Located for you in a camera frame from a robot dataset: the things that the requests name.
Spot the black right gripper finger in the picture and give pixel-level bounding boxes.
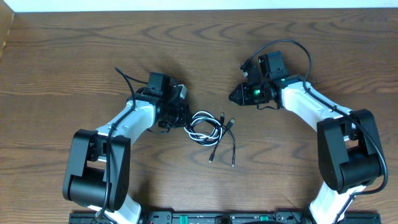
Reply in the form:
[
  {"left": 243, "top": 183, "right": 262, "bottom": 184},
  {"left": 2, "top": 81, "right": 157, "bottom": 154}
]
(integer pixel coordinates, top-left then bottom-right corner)
[
  {"left": 229, "top": 93, "right": 248, "bottom": 106},
  {"left": 229, "top": 83, "right": 249, "bottom": 98}
]

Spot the white USB cable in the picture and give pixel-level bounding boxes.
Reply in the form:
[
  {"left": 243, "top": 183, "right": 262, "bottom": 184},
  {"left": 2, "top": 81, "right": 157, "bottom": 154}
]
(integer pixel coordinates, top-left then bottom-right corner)
[{"left": 183, "top": 110, "right": 223, "bottom": 144}]

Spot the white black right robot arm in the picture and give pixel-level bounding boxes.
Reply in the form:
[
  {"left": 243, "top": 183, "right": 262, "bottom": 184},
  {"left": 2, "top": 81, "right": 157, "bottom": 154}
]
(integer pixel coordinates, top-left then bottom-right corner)
[{"left": 229, "top": 65, "right": 388, "bottom": 223}]

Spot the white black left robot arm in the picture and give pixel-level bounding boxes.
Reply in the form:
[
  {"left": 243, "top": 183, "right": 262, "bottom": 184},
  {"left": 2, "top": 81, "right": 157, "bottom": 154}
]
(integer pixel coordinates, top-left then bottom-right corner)
[{"left": 62, "top": 85, "right": 190, "bottom": 223}]

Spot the black right camera cable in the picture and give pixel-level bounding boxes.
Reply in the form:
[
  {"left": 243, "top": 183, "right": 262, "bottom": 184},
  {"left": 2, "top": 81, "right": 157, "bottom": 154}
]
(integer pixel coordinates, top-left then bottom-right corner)
[{"left": 239, "top": 39, "right": 389, "bottom": 224}]

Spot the black camera cable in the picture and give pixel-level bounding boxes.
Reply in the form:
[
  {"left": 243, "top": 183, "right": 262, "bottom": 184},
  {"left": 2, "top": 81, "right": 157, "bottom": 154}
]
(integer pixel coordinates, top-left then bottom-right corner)
[
  {"left": 239, "top": 39, "right": 389, "bottom": 224},
  {"left": 95, "top": 66, "right": 150, "bottom": 222}
]

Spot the black left camera cable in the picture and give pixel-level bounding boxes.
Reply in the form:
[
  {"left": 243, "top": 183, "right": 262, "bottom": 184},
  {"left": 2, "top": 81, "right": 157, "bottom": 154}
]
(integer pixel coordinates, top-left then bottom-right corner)
[{"left": 95, "top": 66, "right": 150, "bottom": 222}]

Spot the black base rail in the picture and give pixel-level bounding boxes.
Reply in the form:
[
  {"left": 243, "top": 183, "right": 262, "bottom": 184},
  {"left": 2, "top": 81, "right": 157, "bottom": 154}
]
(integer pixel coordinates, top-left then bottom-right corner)
[{"left": 68, "top": 210, "right": 382, "bottom": 224}]

